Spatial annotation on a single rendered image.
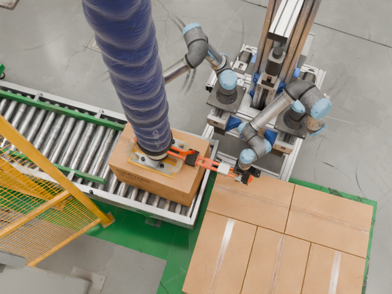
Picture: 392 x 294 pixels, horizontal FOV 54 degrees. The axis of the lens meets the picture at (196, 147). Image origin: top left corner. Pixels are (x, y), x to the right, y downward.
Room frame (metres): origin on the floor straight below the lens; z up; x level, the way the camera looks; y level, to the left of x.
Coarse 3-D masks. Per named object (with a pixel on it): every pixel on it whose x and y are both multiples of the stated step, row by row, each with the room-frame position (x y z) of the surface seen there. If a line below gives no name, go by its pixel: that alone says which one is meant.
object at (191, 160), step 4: (196, 152) 0.90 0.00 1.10; (188, 156) 0.88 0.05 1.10; (192, 156) 0.88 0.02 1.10; (196, 156) 0.87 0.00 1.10; (184, 160) 0.85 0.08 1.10; (188, 160) 0.85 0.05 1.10; (192, 160) 0.85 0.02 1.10; (196, 160) 0.84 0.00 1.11; (188, 164) 0.83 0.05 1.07; (192, 164) 0.82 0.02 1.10; (196, 164) 0.83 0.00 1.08
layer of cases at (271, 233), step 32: (224, 192) 0.78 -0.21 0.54; (256, 192) 0.77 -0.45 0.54; (288, 192) 0.77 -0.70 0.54; (320, 192) 0.76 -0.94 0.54; (224, 224) 0.54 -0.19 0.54; (256, 224) 0.53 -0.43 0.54; (288, 224) 0.53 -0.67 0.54; (320, 224) 0.52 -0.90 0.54; (352, 224) 0.51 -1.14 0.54; (192, 256) 0.32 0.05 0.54; (224, 256) 0.31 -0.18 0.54; (256, 256) 0.30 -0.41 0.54; (288, 256) 0.30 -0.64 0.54; (320, 256) 0.29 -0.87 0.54; (352, 256) 0.28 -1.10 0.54; (192, 288) 0.10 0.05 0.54; (224, 288) 0.09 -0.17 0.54; (256, 288) 0.09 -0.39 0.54; (288, 288) 0.08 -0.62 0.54; (320, 288) 0.08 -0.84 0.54; (352, 288) 0.07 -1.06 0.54
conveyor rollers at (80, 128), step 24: (24, 120) 1.45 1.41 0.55; (48, 120) 1.44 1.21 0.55; (72, 120) 1.43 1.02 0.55; (0, 144) 1.24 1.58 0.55; (48, 144) 1.22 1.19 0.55; (72, 144) 1.22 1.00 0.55; (96, 144) 1.21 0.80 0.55; (72, 168) 1.01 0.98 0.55; (96, 168) 1.01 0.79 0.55; (120, 192) 0.80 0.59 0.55; (144, 192) 0.80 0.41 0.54
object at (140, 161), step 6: (132, 150) 0.98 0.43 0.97; (138, 156) 0.93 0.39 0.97; (144, 156) 0.93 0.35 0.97; (132, 162) 0.89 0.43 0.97; (138, 162) 0.89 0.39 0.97; (144, 162) 0.89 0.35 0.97; (162, 162) 0.89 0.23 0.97; (168, 162) 0.89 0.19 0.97; (144, 168) 0.85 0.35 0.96; (150, 168) 0.85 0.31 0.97; (156, 168) 0.85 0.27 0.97; (162, 168) 0.84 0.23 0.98; (162, 174) 0.80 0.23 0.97; (168, 174) 0.80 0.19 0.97; (174, 174) 0.80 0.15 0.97
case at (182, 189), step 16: (128, 128) 1.16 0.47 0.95; (192, 144) 1.02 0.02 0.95; (208, 144) 1.02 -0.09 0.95; (112, 160) 0.92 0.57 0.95; (176, 160) 0.90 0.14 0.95; (128, 176) 0.85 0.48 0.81; (144, 176) 0.80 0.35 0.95; (160, 176) 0.80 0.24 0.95; (176, 176) 0.79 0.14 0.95; (192, 176) 0.79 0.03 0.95; (160, 192) 0.76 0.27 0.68; (176, 192) 0.71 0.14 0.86; (192, 192) 0.72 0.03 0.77
